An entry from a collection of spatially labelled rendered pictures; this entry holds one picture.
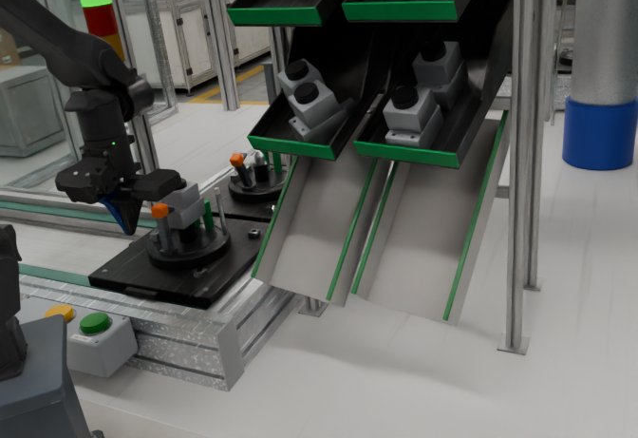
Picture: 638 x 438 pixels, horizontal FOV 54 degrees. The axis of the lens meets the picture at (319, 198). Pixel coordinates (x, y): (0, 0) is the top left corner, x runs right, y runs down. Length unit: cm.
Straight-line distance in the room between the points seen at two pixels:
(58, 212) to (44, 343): 69
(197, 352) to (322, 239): 24
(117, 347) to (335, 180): 39
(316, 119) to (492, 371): 43
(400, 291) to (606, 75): 84
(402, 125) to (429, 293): 22
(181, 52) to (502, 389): 553
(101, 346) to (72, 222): 52
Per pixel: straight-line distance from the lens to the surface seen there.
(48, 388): 70
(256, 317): 96
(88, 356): 95
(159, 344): 95
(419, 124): 70
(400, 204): 86
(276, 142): 79
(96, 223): 134
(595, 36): 149
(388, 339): 98
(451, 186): 84
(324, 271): 85
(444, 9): 66
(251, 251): 103
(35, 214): 147
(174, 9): 612
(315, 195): 90
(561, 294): 109
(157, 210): 99
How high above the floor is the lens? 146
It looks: 24 degrees down
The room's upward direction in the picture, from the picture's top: 7 degrees counter-clockwise
